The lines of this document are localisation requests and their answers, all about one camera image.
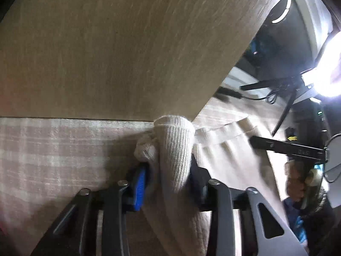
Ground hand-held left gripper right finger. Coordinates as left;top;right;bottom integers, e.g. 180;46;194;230
190;155;308;256

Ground black tripod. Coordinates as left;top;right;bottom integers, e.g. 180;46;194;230
240;75;328;163

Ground blue garment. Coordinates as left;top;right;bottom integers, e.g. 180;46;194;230
284;199;307;243

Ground person's head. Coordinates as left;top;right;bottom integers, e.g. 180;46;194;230
285;160;328;211

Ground black cable with adapter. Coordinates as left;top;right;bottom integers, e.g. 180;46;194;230
216;87;283;104

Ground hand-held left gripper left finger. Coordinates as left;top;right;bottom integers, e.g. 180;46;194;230
30;164;148;256

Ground bright lamp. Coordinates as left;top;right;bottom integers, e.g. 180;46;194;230
301;31;341;99

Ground grey round disc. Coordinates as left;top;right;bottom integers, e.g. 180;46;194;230
324;133;341;183

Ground white framed window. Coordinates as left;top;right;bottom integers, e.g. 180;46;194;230
262;0;336;67

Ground beige knitted sweater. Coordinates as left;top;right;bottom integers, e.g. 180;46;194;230
133;115;289;256

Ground light wooden headboard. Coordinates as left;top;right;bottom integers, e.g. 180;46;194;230
0;0;289;122

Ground person's dark jacket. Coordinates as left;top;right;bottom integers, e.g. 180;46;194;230
301;187;336;256

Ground plaid bed sheet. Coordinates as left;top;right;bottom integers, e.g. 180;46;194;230
0;96;291;256

